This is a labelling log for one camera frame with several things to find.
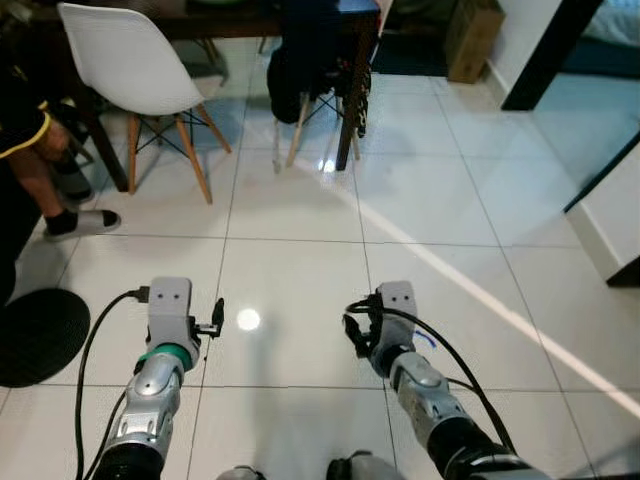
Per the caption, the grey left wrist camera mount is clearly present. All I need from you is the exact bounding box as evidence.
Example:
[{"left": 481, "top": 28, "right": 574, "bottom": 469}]
[{"left": 147, "top": 278, "right": 197, "bottom": 349}]

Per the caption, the white plastic shell chair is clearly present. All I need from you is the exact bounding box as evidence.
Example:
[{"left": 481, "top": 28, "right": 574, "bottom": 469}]
[{"left": 57, "top": 2, "right": 234, "bottom": 207}]

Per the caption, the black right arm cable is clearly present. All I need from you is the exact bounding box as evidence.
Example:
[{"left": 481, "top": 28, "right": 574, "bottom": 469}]
[{"left": 345, "top": 298, "right": 517, "bottom": 457}]

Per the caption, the black round mat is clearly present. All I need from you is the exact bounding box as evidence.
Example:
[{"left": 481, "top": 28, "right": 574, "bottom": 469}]
[{"left": 0, "top": 288, "right": 92, "bottom": 390}]

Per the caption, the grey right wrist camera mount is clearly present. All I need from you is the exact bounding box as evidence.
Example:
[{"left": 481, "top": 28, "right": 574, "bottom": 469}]
[{"left": 378, "top": 281, "right": 419, "bottom": 353}]

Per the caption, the large brown cardboard box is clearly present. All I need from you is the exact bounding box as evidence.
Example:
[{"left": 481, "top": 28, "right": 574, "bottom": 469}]
[{"left": 445, "top": 0, "right": 507, "bottom": 85}]

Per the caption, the person in black clothes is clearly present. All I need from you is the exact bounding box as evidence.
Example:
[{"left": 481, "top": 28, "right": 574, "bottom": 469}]
[{"left": 0, "top": 60, "right": 101, "bottom": 306}]

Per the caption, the black door frame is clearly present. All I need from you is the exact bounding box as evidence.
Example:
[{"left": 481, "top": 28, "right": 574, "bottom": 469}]
[{"left": 500, "top": 0, "right": 607, "bottom": 112}]

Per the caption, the navy knit sweater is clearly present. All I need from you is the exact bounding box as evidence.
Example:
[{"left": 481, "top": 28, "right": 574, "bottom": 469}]
[{"left": 266, "top": 0, "right": 348, "bottom": 127}]

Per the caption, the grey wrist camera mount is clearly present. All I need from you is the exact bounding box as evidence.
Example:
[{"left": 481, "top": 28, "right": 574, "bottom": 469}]
[
  {"left": 378, "top": 281, "right": 419, "bottom": 353},
  {"left": 147, "top": 278, "right": 197, "bottom": 349}
]

